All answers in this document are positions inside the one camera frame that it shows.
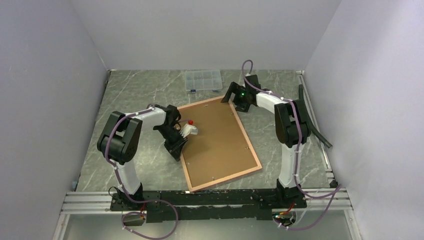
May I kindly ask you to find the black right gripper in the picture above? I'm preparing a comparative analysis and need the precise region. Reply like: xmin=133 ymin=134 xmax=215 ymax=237
xmin=220 ymin=82 xmax=250 ymax=113

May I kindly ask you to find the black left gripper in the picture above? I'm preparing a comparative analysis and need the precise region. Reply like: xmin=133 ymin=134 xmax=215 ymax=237
xmin=156 ymin=125 xmax=189 ymax=162

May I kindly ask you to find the brown frame backing board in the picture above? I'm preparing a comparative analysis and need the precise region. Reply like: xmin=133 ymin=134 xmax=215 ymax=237
xmin=178 ymin=99 xmax=259 ymax=188

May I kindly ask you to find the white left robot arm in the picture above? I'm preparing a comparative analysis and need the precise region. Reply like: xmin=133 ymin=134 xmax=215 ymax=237
xmin=96 ymin=104 xmax=188 ymax=210

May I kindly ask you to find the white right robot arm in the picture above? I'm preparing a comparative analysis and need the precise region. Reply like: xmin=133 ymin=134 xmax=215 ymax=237
xmin=221 ymin=74 xmax=311 ymax=208

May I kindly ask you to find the clear plastic compartment box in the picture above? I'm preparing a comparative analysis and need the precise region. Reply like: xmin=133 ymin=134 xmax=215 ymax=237
xmin=183 ymin=69 xmax=223 ymax=93

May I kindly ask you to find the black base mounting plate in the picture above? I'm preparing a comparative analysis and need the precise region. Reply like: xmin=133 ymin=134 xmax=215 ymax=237
xmin=110 ymin=188 xmax=307 ymax=223

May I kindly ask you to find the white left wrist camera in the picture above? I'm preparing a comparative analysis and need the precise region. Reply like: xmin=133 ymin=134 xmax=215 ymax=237
xmin=179 ymin=120 xmax=199 ymax=138

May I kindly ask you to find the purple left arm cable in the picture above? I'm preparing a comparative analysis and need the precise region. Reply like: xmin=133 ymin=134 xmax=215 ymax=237
xmin=104 ymin=104 xmax=180 ymax=240

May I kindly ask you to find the black corrugated hose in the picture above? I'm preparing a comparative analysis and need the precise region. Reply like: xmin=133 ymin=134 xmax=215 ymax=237
xmin=298 ymin=83 xmax=333 ymax=149

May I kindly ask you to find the aluminium rail frame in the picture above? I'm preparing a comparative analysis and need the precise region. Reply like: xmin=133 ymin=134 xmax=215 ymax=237
xmin=61 ymin=73 xmax=352 ymax=231

